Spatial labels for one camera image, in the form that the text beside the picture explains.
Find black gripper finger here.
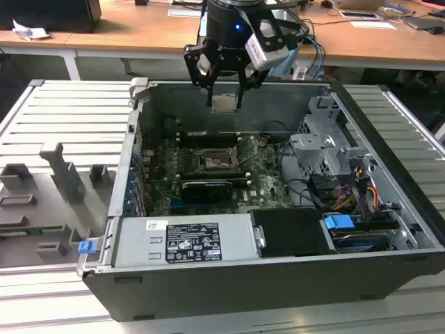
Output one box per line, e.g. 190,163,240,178
236,65,269,109
183,43,223,107

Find silver square CPU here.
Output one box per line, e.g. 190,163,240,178
211,93,241,114

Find metal CPU socket cover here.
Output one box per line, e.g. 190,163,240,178
232,135,260,164

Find black RAM slot bank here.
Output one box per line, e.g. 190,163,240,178
176,131,241,149
179,169,252,185

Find black CPU socket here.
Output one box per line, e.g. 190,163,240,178
195,148,241,174

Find grey plastic case latch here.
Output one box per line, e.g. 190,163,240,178
129,77,151,102

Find wooden desk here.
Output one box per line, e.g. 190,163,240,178
0,0,445,72

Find silver metal drive cage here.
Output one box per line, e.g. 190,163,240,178
289,95,353,179

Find green motherboard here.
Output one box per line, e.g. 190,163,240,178
144,132,314,216

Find black graphics card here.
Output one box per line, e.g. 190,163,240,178
180,179,234,205

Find white framed tablet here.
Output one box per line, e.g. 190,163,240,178
338,10,380,20

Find white paper sheet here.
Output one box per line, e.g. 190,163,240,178
348,20,398,31

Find black box on desk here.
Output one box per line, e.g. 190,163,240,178
0,0,104,34

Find black plastic shroud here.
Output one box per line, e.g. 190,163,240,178
250,207,339,259

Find grey parts rack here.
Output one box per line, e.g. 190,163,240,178
0,141,118,269

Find blue disk carrier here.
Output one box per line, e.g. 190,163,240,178
322,214,355,231

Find crumpled white paper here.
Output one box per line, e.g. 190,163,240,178
11,19,51,41

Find silver power supply unit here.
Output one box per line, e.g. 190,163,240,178
111,213,267,269

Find blue case latch clip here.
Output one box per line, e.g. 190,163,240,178
77,240,97,255

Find black open PC case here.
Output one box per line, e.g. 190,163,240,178
81,78,445,323

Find green RAM stick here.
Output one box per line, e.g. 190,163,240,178
0,226,64,234

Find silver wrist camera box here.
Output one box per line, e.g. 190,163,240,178
244,19,290,70

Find blue cable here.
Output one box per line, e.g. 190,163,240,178
305,34,327,80

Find black internal cable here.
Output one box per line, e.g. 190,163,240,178
277,138,326,212

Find yellow red wire bundle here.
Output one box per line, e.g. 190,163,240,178
332,166,380,214

